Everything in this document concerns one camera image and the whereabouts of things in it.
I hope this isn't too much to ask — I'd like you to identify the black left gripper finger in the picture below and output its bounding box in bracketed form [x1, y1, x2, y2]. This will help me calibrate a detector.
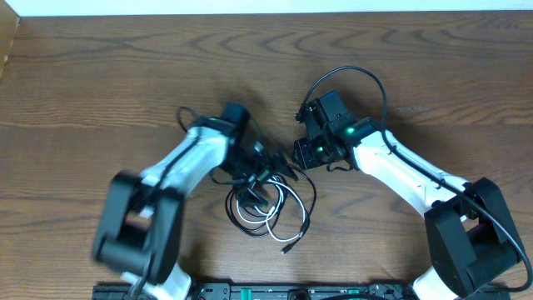
[271, 150, 298, 181]
[239, 185, 268, 208]

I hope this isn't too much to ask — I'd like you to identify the white usb cable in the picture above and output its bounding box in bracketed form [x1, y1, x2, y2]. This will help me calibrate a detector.
[236, 177, 307, 243]

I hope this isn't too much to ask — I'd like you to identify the black usb cable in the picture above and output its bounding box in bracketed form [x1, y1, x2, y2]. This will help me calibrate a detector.
[207, 164, 317, 255]

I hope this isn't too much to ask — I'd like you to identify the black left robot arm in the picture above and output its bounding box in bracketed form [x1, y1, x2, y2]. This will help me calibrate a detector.
[92, 103, 297, 299]

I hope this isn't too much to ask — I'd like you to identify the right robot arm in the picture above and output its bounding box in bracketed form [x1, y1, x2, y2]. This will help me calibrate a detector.
[292, 91, 525, 299]

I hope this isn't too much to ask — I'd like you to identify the black left camera cable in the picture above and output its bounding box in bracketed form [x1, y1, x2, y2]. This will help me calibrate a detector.
[128, 106, 205, 299]

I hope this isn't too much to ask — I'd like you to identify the black camera cable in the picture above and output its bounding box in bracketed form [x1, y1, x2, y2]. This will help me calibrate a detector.
[128, 106, 205, 299]
[294, 65, 533, 293]

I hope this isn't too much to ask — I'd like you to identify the black right camera cable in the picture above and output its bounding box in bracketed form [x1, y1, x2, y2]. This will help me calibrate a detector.
[294, 65, 533, 293]

